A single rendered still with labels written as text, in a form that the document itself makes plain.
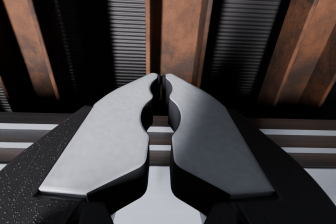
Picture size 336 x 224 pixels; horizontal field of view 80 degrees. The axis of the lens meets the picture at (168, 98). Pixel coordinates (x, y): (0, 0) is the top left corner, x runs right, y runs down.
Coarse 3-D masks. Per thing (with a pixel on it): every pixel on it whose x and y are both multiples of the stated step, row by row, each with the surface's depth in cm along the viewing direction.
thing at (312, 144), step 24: (0, 120) 19; (24, 120) 20; (48, 120) 20; (264, 120) 21; (288, 120) 22; (312, 120) 22; (0, 144) 18; (24, 144) 18; (168, 144) 19; (288, 144) 20; (312, 144) 20
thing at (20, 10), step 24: (0, 0) 27; (24, 0) 27; (48, 0) 27; (0, 24) 28; (24, 24) 29; (48, 24) 27; (0, 48) 28; (24, 48) 31; (48, 48) 27; (0, 72) 28; (24, 72) 33; (48, 72) 28; (24, 96) 34; (48, 96) 35; (72, 96) 35
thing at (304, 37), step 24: (312, 0) 24; (288, 24) 29; (312, 24) 30; (288, 48) 28; (312, 48) 32; (288, 72) 29; (312, 72) 34; (264, 96) 35; (288, 96) 36; (312, 96) 34
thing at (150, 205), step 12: (156, 168) 18; (156, 180) 19; (156, 192) 20; (132, 204) 21; (144, 204) 21; (156, 204) 21; (120, 216) 22; (132, 216) 22; (144, 216) 22; (156, 216) 22
